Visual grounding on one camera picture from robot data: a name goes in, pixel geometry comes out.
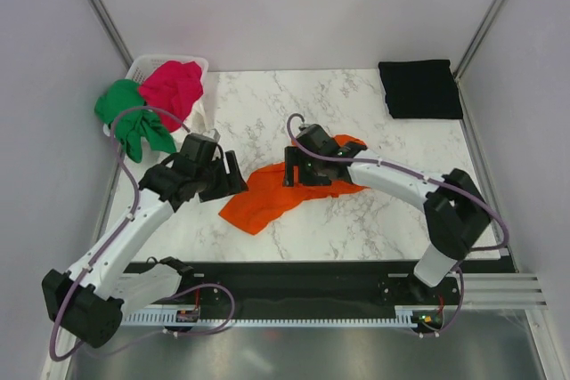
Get aluminium frame rail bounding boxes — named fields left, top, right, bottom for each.
left=463, top=273, right=547, bottom=310

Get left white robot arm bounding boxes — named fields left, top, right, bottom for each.
left=41, top=133, right=248, bottom=348

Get green t shirt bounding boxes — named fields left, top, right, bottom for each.
left=94, top=79, right=176, bottom=163

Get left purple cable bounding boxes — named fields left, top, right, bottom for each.
left=48, top=106, right=235, bottom=362

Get folded black t shirt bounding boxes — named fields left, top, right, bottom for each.
left=378, top=59, right=463, bottom=120

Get orange t shirt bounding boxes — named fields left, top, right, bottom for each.
left=219, top=162, right=365, bottom=236

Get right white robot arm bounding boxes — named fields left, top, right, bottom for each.
left=287, top=124, right=491, bottom=303

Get white t shirt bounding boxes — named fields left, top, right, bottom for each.
left=173, top=94, right=216, bottom=141

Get white laundry basket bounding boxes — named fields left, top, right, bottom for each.
left=102, top=53, right=217, bottom=141

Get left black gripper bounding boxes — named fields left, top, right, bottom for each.
left=195, top=150, right=248, bottom=202

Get white slotted cable duct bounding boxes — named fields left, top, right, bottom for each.
left=121, top=305, right=418, bottom=328

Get red t shirt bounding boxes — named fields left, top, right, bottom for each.
left=138, top=60, right=204, bottom=129

